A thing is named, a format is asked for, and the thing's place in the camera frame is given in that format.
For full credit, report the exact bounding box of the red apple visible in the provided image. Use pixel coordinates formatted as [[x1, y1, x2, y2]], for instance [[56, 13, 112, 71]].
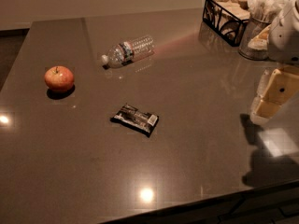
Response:
[[44, 65, 75, 92]]

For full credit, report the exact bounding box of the clear plastic water bottle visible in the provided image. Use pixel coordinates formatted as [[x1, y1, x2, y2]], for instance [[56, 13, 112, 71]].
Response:
[[101, 35, 154, 68]]

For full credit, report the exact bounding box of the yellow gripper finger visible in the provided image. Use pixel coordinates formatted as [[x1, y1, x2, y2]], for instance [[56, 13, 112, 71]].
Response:
[[257, 66, 299, 105], [249, 97, 281, 125]]

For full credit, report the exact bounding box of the black rxbar chocolate wrapper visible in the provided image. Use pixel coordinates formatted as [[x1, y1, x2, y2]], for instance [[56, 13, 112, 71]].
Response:
[[110, 104, 159, 137]]

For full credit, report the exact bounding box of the black metal napkin holder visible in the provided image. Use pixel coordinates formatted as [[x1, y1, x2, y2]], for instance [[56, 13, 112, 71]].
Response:
[[203, 0, 249, 47]]

